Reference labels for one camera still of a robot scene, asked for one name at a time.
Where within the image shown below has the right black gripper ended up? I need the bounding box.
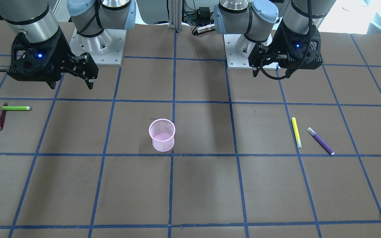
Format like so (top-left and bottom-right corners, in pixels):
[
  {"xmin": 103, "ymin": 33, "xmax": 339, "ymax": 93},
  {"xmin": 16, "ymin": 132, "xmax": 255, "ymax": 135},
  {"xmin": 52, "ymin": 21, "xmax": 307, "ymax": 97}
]
[{"xmin": 0, "ymin": 27, "xmax": 99, "ymax": 90}]

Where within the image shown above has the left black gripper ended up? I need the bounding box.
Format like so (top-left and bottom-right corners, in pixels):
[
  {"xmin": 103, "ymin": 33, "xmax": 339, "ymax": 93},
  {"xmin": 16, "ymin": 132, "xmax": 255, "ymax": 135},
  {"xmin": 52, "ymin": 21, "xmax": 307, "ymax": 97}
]
[{"xmin": 248, "ymin": 25, "xmax": 297, "ymax": 77}]

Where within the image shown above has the purple marker pen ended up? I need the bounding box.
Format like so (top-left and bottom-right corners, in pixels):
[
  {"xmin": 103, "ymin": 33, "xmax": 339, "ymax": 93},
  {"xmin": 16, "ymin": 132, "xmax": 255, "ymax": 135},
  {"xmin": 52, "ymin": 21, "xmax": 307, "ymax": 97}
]
[{"xmin": 307, "ymin": 128, "xmax": 335, "ymax": 156}]

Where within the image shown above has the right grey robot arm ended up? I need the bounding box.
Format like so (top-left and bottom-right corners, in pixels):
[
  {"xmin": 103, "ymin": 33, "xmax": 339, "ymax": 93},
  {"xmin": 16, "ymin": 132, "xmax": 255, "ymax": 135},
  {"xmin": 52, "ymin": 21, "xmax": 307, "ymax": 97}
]
[{"xmin": 0, "ymin": 0, "xmax": 142, "ymax": 89}]

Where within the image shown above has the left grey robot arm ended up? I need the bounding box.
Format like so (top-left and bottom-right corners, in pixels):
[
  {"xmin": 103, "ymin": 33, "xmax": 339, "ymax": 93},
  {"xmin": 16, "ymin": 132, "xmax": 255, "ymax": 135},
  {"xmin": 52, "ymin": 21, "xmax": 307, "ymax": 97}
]
[{"xmin": 213, "ymin": 0, "xmax": 335, "ymax": 80}]

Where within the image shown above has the pink mesh cup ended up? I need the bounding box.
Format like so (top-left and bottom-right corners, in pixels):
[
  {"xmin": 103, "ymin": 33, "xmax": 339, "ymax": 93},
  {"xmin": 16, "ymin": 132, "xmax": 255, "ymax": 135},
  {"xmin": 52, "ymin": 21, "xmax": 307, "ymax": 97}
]
[{"xmin": 148, "ymin": 118, "xmax": 176, "ymax": 152}]

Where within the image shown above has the green marker pen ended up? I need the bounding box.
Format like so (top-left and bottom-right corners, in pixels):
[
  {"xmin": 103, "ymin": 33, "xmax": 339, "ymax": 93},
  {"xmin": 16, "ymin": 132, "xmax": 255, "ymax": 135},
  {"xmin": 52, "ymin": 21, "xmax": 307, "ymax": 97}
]
[{"xmin": 1, "ymin": 106, "xmax": 30, "ymax": 110}]

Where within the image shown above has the black power adapter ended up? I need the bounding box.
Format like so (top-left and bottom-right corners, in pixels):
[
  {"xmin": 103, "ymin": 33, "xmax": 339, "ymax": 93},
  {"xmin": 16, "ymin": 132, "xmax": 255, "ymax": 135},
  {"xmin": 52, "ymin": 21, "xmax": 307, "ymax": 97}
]
[{"xmin": 196, "ymin": 7, "xmax": 211, "ymax": 21}]

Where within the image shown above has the yellow marker pen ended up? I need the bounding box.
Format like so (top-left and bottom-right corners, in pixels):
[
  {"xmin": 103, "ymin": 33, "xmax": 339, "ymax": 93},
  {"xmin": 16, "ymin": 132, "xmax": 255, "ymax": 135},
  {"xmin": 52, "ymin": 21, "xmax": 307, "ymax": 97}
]
[{"xmin": 291, "ymin": 117, "xmax": 302, "ymax": 148}]

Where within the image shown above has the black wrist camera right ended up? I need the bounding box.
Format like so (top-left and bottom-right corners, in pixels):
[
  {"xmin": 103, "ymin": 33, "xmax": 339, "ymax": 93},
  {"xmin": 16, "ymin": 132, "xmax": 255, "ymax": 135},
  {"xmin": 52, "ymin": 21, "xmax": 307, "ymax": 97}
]
[{"xmin": 7, "ymin": 32, "xmax": 62, "ymax": 89}]

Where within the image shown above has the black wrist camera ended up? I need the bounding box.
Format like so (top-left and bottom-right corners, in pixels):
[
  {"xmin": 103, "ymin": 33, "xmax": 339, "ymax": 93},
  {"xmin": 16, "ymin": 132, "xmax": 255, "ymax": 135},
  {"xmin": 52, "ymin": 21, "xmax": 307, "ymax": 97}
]
[
  {"xmin": 7, "ymin": 32, "xmax": 62, "ymax": 89},
  {"xmin": 278, "ymin": 24, "xmax": 324, "ymax": 70}
]

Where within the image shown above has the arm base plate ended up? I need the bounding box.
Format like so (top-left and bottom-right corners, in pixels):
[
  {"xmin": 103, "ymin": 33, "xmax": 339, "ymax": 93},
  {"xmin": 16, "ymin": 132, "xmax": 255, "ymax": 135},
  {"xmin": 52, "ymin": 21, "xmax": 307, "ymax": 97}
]
[
  {"xmin": 223, "ymin": 33, "xmax": 280, "ymax": 70},
  {"xmin": 69, "ymin": 29, "xmax": 127, "ymax": 66}
]

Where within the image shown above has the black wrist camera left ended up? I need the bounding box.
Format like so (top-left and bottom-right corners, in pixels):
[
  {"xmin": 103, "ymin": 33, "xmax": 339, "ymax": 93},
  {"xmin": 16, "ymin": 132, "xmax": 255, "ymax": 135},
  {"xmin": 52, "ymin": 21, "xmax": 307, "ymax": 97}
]
[{"xmin": 278, "ymin": 24, "xmax": 324, "ymax": 70}]

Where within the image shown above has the aluminium frame post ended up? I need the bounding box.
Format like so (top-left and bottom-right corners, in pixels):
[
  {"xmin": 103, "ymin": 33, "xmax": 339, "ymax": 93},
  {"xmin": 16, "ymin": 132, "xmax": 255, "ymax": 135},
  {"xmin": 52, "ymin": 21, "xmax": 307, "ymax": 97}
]
[{"xmin": 167, "ymin": 0, "xmax": 183, "ymax": 32}]

